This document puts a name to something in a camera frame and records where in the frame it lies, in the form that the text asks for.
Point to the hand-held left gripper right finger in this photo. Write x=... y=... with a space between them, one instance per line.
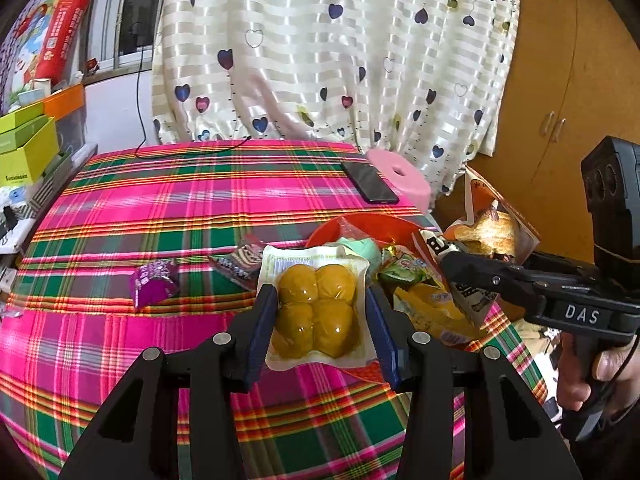
x=385 y=337

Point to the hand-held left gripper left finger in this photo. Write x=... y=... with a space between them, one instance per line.
x=260 y=332

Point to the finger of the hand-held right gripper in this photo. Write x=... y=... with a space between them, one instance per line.
x=480 y=275
x=560 y=265

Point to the white black print snack packet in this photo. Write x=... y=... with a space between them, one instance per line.
x=467 y=300

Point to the orange bread packet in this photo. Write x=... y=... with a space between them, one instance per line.
x=492 y=230

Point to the yellow snack packet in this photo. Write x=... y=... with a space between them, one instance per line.
x=432 y=310

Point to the yellow bun pack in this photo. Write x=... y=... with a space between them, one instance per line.
x=315 y=305

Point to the green snack packet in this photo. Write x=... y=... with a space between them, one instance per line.
x=407 y=267

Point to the green pastry clear pack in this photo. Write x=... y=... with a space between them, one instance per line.
x=362 y=250

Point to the red plastic bowl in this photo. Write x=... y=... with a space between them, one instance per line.
x=380 y=227

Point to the person's right hand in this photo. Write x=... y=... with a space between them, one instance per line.
x=612 y=365

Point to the dark striped snack packet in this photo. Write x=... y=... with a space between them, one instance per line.
x=240 y=265

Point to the purple snack packet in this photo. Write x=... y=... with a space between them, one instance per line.
x=155 y=282

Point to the pink foam stool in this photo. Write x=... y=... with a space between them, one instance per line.
x=402 y=180

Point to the black smartphone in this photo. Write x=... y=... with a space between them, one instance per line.
x=370 y=182

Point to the wooden cabinet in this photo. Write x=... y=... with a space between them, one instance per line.
x=565 y=70

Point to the pink green plaid tablecloth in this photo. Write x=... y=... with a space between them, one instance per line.
x=150 y=200

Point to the white side shelf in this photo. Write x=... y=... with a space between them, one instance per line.
x=30 y=220

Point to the grey striped box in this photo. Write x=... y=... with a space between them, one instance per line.
x=50 y=182

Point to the white heart print curtain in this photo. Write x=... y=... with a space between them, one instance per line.
x=325 y=60

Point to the lime green cardboard box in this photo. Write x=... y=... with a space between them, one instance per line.
x=27 y=155

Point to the orange storage box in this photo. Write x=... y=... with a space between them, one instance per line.
x=65 y=100

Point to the lime green box lid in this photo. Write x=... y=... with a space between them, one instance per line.
x=22 y=117

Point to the white cup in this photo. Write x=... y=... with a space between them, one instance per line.
x=35 y=92

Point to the window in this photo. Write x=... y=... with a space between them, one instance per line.
x=135 y=10

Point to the red printed bag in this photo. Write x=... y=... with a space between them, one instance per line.
x=65 y=35

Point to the cartoon print bag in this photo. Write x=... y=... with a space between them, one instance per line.
x=30 y=55

